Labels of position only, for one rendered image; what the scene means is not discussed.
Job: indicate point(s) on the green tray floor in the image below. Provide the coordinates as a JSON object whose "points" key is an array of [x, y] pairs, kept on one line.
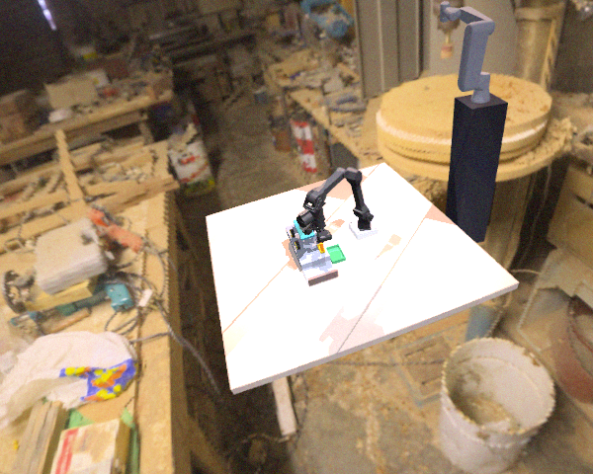
{"points": [[335, 254]]}

